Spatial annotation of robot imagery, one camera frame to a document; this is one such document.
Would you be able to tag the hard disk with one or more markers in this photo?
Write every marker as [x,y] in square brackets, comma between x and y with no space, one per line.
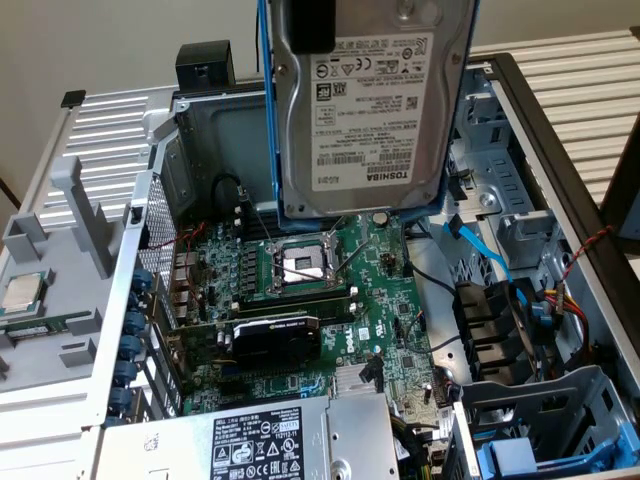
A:
[360,125]

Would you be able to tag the grey metal disk bay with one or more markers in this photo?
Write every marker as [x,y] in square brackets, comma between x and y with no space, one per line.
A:
[525,400]

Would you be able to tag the blue disk carrier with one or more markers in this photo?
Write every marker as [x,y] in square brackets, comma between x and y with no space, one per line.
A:
[505,457]

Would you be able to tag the black box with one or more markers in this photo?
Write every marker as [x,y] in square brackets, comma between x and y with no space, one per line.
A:
[205,65]

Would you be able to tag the open PC case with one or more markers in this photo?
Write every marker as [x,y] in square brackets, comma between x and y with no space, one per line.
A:
[230,140]

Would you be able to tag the round coin battery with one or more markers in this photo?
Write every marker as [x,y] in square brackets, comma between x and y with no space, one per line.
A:
[381,218]

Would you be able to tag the black RAM slot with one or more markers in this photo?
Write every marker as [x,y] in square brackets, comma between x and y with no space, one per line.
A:
[290,292]
[262,227]

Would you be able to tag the CPU socket with levers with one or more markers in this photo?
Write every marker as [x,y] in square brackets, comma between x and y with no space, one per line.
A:
[305,262]

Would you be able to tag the green motherboard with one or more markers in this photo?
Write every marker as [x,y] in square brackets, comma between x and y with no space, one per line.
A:
[380,300]

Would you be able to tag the black graphics card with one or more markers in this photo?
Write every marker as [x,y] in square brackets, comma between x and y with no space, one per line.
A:
[275,345]

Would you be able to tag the black plastic fan shroud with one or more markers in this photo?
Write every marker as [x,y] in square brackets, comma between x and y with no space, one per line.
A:
[480,320]

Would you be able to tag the silver chipset heatsink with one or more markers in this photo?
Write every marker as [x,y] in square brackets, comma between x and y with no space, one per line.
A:
[350,382]

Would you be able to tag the silver CPU chip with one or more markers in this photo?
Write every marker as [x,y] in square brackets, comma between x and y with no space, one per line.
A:
[22,295]

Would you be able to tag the green RAM stick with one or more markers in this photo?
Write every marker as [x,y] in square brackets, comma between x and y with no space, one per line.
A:
[40,327]

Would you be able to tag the silver power supply unit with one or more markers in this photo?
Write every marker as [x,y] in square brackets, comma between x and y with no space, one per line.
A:
[340,435]

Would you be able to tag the grey parts rack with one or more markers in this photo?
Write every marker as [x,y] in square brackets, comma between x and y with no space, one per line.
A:
[60,360]

